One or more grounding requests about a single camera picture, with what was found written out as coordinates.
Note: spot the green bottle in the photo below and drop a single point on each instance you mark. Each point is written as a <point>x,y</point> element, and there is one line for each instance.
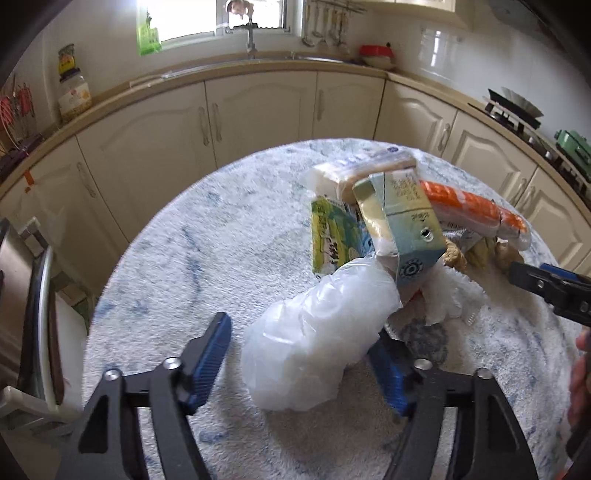
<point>147,41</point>

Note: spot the green snack packet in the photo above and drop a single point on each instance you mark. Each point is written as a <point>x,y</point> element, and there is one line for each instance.
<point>332,235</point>

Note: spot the hanging kitchen utensil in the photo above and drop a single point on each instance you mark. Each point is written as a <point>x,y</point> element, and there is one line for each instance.
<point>308,27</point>
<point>331,27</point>
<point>319,25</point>
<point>344,30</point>

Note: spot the green kitchen appliance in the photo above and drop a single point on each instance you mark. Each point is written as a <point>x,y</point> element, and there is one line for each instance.
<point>575,147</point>

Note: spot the brown crumpled scraps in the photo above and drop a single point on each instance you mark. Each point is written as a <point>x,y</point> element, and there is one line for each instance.
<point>480,253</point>

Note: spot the metal frame chair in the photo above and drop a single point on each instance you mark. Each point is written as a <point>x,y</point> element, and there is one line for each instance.
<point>23,300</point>

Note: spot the cream wall cabinet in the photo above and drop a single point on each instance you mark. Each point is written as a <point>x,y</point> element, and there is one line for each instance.
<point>415,9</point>

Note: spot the blue and beige milk carton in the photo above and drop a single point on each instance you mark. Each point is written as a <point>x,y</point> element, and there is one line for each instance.
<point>406,240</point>

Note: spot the person's right hand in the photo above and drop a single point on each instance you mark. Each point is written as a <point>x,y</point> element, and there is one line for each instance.
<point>581,383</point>

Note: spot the long beige cracker packet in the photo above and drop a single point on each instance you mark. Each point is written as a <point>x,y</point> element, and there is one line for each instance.
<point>364,168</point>

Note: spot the kitchen window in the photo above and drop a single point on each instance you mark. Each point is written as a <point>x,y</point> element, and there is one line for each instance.
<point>194,18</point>

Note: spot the clear plastic bag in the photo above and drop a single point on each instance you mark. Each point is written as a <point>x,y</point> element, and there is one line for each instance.
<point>314,332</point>

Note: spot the steel kitchen faucet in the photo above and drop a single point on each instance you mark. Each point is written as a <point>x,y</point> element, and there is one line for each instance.
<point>250,39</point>

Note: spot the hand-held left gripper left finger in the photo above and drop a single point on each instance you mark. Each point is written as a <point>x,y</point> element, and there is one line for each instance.
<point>210,357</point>

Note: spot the orange sticker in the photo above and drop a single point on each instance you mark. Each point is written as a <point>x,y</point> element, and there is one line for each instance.
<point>28,181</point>

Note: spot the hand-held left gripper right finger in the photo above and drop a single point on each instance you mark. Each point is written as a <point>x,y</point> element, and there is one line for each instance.
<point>391,376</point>

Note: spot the black gas stove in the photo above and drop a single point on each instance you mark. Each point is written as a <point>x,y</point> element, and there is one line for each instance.
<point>508,117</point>

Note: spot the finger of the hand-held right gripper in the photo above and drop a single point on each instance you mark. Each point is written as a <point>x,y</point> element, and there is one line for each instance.
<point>545,288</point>
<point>561,272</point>

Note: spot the orange and white packet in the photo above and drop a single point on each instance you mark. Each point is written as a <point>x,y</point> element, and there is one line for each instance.
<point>466,207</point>

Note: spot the beige kitchen countertop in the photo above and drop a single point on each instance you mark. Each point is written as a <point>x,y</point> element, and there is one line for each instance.
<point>231,70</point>

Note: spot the row of cream cabinet doors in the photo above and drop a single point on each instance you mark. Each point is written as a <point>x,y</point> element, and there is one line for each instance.
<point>258,110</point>

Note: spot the white crumpled paper tissue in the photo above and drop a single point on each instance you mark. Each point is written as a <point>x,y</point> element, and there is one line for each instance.
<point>443,295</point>

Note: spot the yellow packet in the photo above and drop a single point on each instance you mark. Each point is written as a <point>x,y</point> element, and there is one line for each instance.
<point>66,57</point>

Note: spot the steel wok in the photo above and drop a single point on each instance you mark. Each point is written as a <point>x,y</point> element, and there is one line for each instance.
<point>515,101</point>

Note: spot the steel sink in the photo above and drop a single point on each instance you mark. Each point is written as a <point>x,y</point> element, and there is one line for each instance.
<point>304,57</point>

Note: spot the red and white pot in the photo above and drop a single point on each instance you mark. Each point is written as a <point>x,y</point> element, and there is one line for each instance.
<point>377,53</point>

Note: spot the small brown blurry object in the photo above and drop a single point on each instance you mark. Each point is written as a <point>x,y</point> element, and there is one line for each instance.
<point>240,7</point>

